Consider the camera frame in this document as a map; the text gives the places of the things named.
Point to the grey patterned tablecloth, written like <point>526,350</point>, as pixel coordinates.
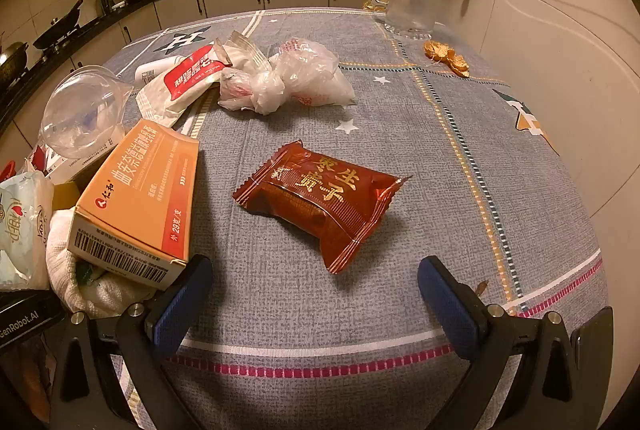
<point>425,210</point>

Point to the white towel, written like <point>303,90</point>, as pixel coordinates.
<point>100,290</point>

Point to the white plastic bag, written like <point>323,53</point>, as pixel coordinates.
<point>300,80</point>

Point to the yellow plastic packet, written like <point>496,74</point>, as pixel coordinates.
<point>375,4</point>

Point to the green white packet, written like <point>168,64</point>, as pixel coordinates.
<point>22,230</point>

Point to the white plastic bottle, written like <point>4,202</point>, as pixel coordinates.
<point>150,71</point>

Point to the lidded steel wok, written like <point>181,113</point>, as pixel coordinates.
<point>11,60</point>

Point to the clear plastic cup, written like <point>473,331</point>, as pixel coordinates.
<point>80,110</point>

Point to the dark kettle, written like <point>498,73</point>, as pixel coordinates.
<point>104,2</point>

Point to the red snack packet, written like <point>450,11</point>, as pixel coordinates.
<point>320,200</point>

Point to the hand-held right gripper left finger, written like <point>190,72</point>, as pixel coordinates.
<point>182,305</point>

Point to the white red pouch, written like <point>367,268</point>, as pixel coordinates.
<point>175,85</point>

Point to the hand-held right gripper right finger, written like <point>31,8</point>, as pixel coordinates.
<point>450,310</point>

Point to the orange peel piece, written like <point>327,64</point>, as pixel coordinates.
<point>458,64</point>
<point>436,50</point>

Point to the small brown scrap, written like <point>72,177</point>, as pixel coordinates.
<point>481,286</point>

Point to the black wok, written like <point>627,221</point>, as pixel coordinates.
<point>55,30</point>

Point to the orange medicine box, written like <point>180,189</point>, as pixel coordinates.
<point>135,190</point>

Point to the clear ridged plastic lid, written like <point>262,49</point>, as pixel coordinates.
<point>245,50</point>

